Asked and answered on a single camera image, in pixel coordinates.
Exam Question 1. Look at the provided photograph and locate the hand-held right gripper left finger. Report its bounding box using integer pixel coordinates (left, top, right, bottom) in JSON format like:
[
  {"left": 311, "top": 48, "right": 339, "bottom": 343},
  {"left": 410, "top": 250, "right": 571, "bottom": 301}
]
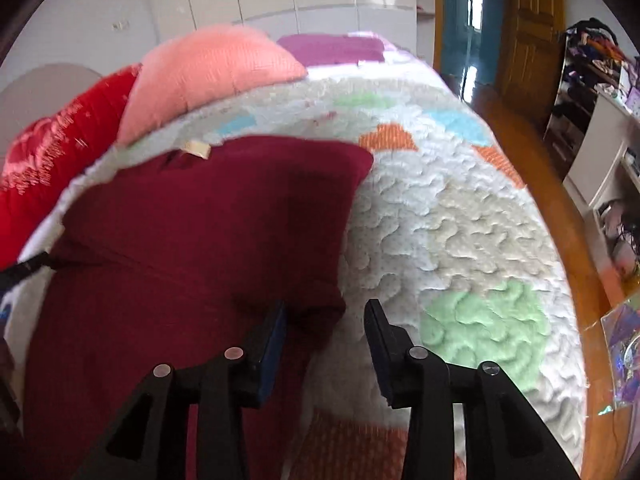
[{"left": 72, "top": 300, "right": 288, "bottom": 480}]

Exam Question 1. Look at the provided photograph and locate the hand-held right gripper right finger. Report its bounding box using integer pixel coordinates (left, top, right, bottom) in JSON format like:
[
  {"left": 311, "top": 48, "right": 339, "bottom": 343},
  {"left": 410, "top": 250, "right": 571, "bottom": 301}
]
[{"left": 363, "top": 299, "right": 583, "bottom": 480}]

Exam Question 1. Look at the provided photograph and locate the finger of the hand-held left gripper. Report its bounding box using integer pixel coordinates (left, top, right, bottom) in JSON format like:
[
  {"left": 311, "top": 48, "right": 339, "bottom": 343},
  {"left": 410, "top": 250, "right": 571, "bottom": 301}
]
[{"left": 0, "top": 251, "right": 53, "bottom": 291}]

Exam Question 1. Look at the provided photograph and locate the maroon sweater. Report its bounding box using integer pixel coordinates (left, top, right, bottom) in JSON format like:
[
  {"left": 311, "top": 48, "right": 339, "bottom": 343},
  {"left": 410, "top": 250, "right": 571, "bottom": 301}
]
[{"left": 20, "top": 135, "right": 376, "bottom": 480}]

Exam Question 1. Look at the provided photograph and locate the shelf rack with clothes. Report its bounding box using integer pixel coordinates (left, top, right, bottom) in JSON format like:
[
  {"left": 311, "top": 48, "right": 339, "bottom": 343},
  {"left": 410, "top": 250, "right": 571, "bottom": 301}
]
[{"left": 542, "top": 17, "right": 640, "bottom": 181}]

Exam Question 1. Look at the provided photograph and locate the white bed sheet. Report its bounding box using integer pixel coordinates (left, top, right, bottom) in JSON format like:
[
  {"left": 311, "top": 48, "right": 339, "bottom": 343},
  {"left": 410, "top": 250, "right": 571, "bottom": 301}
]
[{"left": 17, "top": 205, "right": 68, "bottom": 263}]

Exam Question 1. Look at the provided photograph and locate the red floral comforter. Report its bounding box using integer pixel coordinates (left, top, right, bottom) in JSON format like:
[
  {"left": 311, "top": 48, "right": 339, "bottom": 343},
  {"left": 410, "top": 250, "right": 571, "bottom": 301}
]
[{"left": 0, "top": 62, "right": 143, "bottom": 271}]

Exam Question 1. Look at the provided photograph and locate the heart patchwork quilt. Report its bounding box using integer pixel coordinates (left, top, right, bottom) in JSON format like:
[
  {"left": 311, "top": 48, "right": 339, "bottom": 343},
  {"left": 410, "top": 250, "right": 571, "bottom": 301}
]
[{"left": 20, "top": 57, "right": 590, "bottom": 480}]

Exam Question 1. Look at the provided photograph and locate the round beige headboard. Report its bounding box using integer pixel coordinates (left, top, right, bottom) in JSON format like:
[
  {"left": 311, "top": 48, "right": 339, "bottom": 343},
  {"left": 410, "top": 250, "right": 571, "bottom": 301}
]
[{"left": 0, "top": 62, "right": 103, "bottom": 111}]

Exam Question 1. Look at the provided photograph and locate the shiny iridescent packet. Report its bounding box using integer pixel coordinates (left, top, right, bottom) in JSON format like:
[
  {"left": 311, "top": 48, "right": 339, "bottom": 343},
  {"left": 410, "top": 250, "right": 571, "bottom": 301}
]
[{"left": 600, "top": 295, "right": 640, "bottom": 406}]

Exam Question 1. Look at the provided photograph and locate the pink pillow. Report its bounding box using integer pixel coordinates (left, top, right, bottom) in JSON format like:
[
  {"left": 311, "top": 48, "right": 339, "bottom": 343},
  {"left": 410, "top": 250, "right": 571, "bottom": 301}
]
[{"left": 116, "top": 25, "right": 308, "bottom": 146}]

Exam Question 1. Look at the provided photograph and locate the purple cloth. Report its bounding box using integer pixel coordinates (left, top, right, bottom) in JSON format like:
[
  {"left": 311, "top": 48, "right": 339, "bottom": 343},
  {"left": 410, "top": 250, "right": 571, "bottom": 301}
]
[{"left": 276, "top": 32, "right": 388, "bottom": 68}]

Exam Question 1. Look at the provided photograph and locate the white cabinet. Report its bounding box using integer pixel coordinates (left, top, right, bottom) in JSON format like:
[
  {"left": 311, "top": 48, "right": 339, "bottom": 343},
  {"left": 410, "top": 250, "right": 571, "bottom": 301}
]
[{"left": 562, "top": 92, "right": 640, "bottom": 211}]

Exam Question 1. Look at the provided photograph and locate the wooden door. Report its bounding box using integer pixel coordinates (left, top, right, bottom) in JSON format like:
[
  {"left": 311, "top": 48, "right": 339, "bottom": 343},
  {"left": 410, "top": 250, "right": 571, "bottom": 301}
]
[{"left": 495, "top": 0, "right": 567, "bottom": 121}]

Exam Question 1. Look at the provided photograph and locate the wooden door frame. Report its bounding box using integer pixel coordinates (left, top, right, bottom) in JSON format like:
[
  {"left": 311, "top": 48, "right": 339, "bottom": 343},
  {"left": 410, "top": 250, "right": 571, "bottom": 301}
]
[{"left": 432, "top": 0, "right": 511, "bottom": 91}]

